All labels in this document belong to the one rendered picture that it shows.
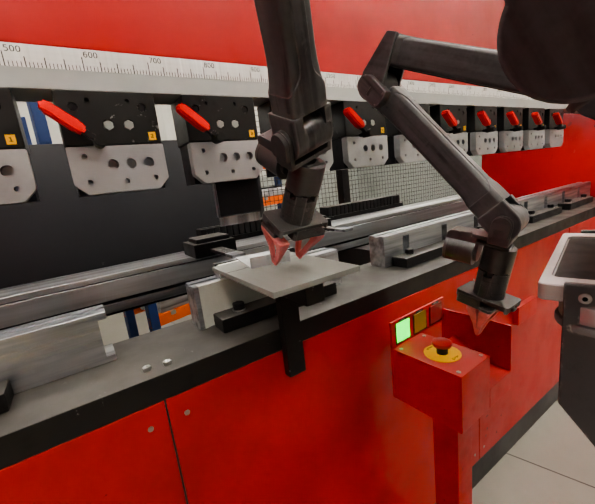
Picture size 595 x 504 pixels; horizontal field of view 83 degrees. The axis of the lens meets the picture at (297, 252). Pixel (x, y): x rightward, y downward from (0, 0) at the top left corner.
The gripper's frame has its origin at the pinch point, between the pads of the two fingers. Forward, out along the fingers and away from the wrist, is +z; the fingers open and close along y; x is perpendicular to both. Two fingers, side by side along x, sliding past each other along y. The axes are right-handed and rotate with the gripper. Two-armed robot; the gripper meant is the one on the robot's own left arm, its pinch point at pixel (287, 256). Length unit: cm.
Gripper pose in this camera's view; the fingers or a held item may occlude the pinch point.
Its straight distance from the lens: 64.5
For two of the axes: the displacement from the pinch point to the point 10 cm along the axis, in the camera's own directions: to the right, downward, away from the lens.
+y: -8.2, 2.2, -5.4
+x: 5.5, 5.9, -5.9
